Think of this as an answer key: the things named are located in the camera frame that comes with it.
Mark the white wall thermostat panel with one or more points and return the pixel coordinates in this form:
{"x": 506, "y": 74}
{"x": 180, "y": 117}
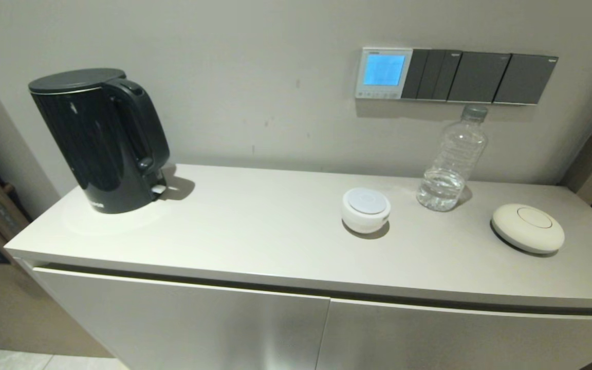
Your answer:
{"x": 383, "y": 70}

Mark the clear plastic water bottle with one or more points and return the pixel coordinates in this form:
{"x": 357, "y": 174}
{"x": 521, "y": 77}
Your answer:
{"x": 450, "y": 169}

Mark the white cabinet door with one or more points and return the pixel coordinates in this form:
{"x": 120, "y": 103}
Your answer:
{"x": 183, "y": 329}
{"x": 455, "y": 339}

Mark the black electric kettle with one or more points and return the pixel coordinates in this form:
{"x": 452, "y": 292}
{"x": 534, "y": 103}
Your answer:
{"x": 95, "y": 139}

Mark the grey triple rocker wall switch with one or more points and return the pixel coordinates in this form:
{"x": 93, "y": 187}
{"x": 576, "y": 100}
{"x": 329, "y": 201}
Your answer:
{"x": 431, "y": 74}

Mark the light brown wooden door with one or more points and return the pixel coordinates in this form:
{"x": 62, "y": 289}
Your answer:
{"x": 8, "y": 308}

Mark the grey single wall switch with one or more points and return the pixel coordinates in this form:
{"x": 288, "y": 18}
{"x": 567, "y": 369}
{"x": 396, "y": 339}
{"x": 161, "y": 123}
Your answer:
{"x": 478, "y": 77}
{"x": 524, "y": 79}

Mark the small white round speaker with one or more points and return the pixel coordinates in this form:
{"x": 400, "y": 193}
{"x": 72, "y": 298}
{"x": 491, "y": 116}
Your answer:
{"x": 365, "y": 216}

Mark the white sideboard cabinet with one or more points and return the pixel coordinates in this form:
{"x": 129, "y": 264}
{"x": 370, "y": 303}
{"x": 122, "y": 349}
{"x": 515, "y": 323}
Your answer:
{"x": 224, "y": 226}

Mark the cream round disc device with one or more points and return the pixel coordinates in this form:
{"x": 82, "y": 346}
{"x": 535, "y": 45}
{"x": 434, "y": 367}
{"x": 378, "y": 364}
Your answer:
{"x": 527, "y": 228}

